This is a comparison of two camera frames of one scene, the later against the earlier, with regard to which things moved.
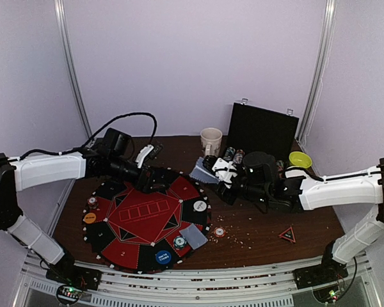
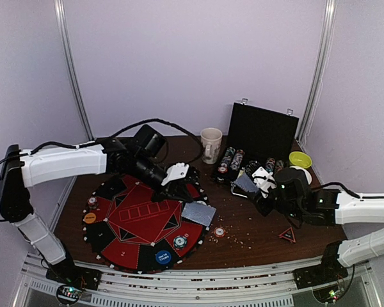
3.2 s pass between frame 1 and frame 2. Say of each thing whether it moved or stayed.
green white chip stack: stayed
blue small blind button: stayed
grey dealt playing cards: moved
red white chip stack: stayed
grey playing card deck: moved
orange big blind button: stayed
